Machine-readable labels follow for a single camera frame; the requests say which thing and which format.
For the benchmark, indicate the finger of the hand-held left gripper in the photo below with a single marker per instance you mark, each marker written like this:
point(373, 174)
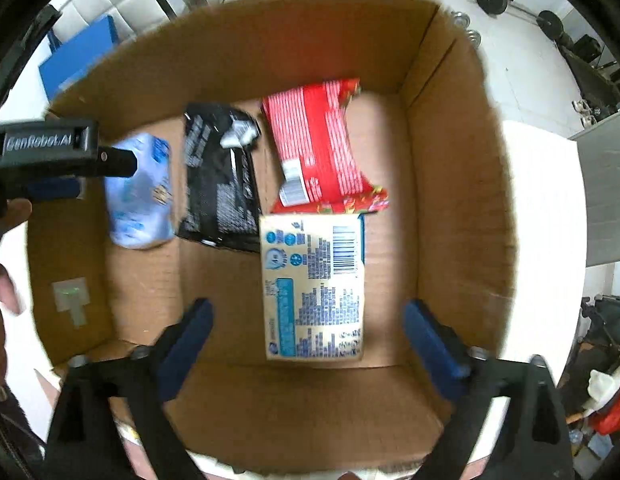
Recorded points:
point(54, 190)
point(117, 162)

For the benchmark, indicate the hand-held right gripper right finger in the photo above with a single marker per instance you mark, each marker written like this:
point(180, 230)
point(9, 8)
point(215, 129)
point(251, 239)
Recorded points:
point(430, 345)

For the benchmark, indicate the grey table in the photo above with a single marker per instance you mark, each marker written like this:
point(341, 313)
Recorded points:
point(610, 185)

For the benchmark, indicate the light blue tissue packet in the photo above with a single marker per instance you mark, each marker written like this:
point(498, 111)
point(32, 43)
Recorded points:
point(139, 210)

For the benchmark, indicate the brown cardboard box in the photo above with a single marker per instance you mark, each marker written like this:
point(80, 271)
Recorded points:
point(390, 260)

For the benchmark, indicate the chrome dumbbell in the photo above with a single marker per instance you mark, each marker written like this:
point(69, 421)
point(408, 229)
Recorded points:
point(467, 30)

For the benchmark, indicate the person's left hand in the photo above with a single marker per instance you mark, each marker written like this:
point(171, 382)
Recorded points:
point(7, 287)

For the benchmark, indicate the beige packet with blue print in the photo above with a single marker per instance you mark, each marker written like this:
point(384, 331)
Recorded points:
point(315, 285)

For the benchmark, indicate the red and white cloth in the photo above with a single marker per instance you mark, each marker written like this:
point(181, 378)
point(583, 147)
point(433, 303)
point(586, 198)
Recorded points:
point(610, 400)

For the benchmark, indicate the black folded cart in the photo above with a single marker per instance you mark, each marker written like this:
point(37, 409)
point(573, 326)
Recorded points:
point(605, 325)

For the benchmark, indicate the red snack packet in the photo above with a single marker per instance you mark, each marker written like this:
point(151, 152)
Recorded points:
point(320, 150)

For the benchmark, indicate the black exercise bench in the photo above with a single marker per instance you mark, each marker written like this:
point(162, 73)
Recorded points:
point(590, 75)

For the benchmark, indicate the black plastic packet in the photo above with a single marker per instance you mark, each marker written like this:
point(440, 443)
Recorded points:
point(214, 195)

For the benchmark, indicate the blue flat box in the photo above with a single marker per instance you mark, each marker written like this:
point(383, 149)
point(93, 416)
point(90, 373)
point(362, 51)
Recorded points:
point(74, 65)

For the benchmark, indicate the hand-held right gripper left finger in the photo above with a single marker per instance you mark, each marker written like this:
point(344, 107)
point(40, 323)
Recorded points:
point(185, 340)

